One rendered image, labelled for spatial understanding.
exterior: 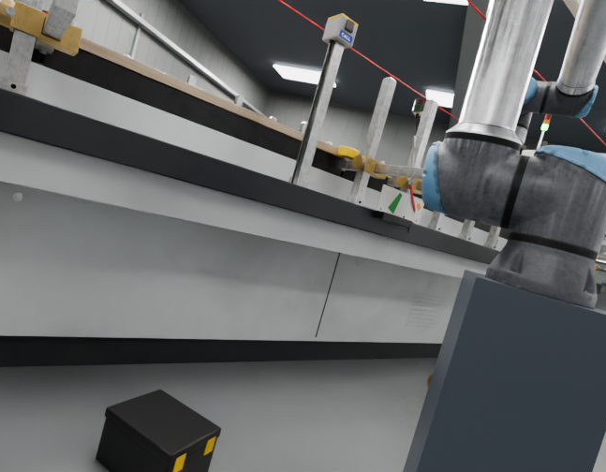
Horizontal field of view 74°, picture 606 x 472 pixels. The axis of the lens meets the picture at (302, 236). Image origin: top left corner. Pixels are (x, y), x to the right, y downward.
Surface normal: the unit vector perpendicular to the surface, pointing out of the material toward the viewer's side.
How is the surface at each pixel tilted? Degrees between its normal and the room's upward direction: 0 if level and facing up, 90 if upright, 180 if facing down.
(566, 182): 88
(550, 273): 70
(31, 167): 90
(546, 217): 90
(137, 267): 90
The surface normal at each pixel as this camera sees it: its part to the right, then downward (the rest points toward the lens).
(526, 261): -0.61, -0.49
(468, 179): -0.49, 0.05
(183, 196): 0.59, 0.22
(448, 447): -0.30, -0.03
